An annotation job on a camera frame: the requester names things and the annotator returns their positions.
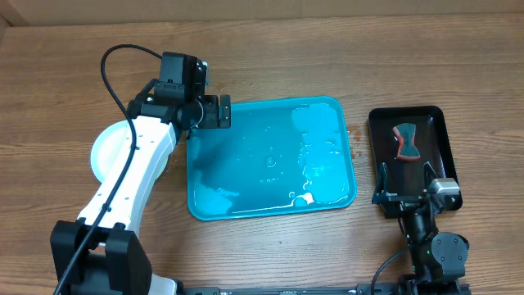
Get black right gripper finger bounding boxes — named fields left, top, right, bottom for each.
left=423, top=161, right=438, bottom=191
left=374, top=162, right=388, bottom=196

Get orange green scrub sponge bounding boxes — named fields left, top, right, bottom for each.
left=392, top=123, right=420, bottom=162

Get light green plate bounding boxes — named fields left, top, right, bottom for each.
left=91, top=116, right=178, bottom=189

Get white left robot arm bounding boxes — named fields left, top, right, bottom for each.
left=50, top=52, right=231, bottom=294

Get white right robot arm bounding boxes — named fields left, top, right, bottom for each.
left=366, top=162, right=471, bottom=295

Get black rectangular tray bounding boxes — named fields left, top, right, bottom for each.
left=368, top=106, right=459, bottom=196

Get blue plastic tray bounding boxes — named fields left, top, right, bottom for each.
left=187, top=96, right=357, bottom=221

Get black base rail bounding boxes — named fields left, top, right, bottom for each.
left=178, top=283, right=472, bottom=295

